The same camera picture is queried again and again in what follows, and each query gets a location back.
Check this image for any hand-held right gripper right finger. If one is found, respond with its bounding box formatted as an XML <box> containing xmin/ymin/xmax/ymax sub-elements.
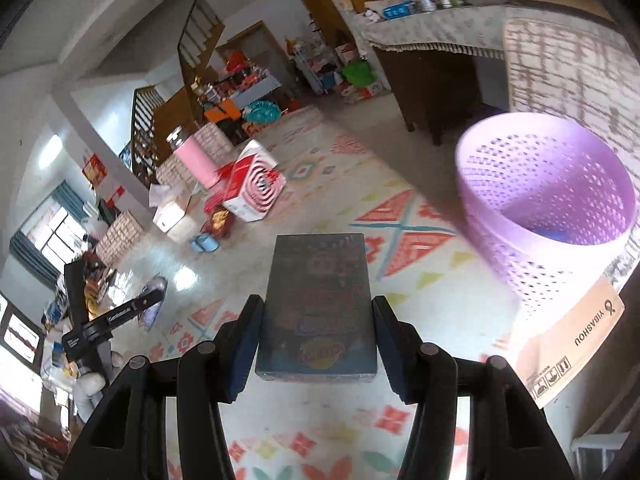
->
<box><xmin>371</xmin><ymin>295</ymin><xmax>576</xmax><ymax>480</ymax></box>

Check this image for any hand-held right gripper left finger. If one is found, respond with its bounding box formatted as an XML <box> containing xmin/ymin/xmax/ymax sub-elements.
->
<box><xmin>62</xmin><ymin>294</ymin><xmax>265</xmax><ymax>480</ymax></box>

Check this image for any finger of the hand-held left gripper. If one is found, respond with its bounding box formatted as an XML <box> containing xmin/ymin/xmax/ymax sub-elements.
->
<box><xmin>64</xmin><ymin>260</ymin><xmax>92</xmax><ymax>333</ymax></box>
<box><xmin>131</xmin><ymin>282</ymin><xmax>168</xmax><ymax>318</ymax></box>

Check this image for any knotted clear plastic bag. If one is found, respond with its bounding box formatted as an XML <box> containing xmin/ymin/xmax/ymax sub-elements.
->
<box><xmin>141</xmin><ymin>274</ymin><xmax>170</xmax><ymax>333</ymax></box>

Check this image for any dark red box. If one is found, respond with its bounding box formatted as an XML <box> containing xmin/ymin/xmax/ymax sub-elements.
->
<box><xmin>255</xmin><ymin>232</ymin><xmax>379</xmax><ymax>385</ymax></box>

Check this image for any purple perforated plastic basket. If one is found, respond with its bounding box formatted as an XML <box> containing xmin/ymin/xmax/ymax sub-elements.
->
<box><xmin>454</xmin><ymin>111</ymin><xmax>637</xmax><ymax>311</ymax></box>

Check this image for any person's left hand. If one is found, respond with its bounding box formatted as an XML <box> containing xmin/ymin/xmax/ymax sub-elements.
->
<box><xmin>74</xmin><ymin>350</ymin><xmax>123</xmax><ymax>423</ymax></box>

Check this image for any teal curtain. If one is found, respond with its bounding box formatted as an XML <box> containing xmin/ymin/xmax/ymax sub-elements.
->
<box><xmin>10</xmin><ymin>232</ymin><xmax>56</xmax><ymax>286</ymax></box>
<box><xmin>52</xmin><ymin>180</ymin><xmax>96</xmax><ymax>221</ymax></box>

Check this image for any window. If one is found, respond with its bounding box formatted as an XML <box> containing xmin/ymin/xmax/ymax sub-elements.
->
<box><xmin>10</xmin><ymin>205</ymin><xmax>76</xmax><ymax>286</ymax></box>

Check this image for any patterned fabric chair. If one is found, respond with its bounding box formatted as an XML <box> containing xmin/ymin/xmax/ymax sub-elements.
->
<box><xmin>95</xmin><ymin>210</ymin><xmax>143</xmax><ymax>266</ymax></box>
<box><xmin>156</xmin><ymin>122</ymin><xmax>234</xmax><ymax>187</ymax></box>
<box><xmin>502</xmin><ymin>17</ymin><xmax>640</xmax><ymax>161</ymax></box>

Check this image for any white tissue box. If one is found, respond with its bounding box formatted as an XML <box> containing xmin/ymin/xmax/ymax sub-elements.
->
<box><xmin>149</xmin><ymin>182</ymin><xmax>193</xmax><ymax>233</ymax></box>

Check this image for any dark red patterned bag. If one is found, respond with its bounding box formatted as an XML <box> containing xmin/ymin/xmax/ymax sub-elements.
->
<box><xmin>202</xmin><ymin>210</ymin><xmax>236</xmax><ymax>238</ymax></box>

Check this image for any red flat box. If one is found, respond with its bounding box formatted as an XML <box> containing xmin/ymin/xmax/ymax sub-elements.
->
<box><xmin>204</xmin><ymin>162</ymin><xmax>241</xmax><ymax>213</ymax></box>

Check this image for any pink thermos bottle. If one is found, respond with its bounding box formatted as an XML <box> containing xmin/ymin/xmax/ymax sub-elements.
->
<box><xmin>166</xmin><ymin>127</ymin><xmax>221</xmax><ymax>188</ymax></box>

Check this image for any white and red carton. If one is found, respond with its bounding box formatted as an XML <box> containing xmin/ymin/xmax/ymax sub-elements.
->
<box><xmin>222</xmin><ymin>139</ymin><xmax>287</xmax><ymax>223</ymax></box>

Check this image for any printed cardboard box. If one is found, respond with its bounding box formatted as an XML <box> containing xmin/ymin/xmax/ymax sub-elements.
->
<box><xmin>510</xmin><ymin>275</ymin><xmax>626</xmax><ymax>408</ymax></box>

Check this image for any wooden staircase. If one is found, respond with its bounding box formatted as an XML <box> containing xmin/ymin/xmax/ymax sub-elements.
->
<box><xmin>131</xmin><ymin>0</ymin><xmax>226</xmax><ymax>186</ymax></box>

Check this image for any orange plastic stool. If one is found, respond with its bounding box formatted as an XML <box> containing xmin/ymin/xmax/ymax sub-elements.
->
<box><xmin>205</xmin><ymin>102</ymin><xmax>241</xmax><ymax>123</ymax></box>

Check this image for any teal ribbed item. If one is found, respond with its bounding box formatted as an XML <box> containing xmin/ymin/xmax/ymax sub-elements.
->
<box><xmin>245</xmin><ymin>100</ymin><xmax>281</xmax><ymax>123</ymax></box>

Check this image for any white plastic stool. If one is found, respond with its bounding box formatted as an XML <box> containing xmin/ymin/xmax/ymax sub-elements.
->
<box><xmin>572</xmin><ymin>435</ymin><xmax>631</xmax><ymax>480</ymax></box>

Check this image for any cluttered side table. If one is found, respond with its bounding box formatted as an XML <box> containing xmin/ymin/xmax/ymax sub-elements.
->
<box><xmin>200</xmin><ymin>60</ymin><xmax>283</xmax><ymax>126</ymax></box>

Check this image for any sideboard with patterned cloth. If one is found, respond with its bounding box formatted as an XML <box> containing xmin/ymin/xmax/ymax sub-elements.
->
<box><xmin>357</xmin><ymin>2</ymin><xmax>616</xmax><ymax>146</ymax></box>

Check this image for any green plastic bag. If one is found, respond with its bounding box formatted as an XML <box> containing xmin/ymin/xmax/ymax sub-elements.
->
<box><xmin>342</xmin><ymin>60</ymin><xmax>376</xmax><ymax>86</ymax></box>

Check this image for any wooden door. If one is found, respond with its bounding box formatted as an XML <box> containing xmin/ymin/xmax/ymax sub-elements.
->
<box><xmin>287</xmin><ymin>0</ymin><xmax>361</xmax><ymax>51</ymax></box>

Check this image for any blue box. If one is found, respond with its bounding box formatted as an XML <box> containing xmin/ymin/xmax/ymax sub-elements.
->
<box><xmin>382</xmin><ymin>2</ymin><xmax>417</xmax><ymax>20</ymax></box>

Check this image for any red wall calendar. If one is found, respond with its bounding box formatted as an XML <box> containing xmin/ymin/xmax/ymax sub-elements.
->
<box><xmin>82</xmin><ymin>152</ymin><xmax>108</xmax><ymax>183</ymax></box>

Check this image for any wooden door frame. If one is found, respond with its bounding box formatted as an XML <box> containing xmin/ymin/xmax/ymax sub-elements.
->
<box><xmin>215</xmin><ymin>20</ymin><xmax>296</xmax><ymax>91</ymax></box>

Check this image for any white wire rack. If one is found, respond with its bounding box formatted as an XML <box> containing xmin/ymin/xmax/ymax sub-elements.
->
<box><xmin>292</xmin><ymin>40</ymin><xmax>341</xmax><ymax>93</ymax></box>

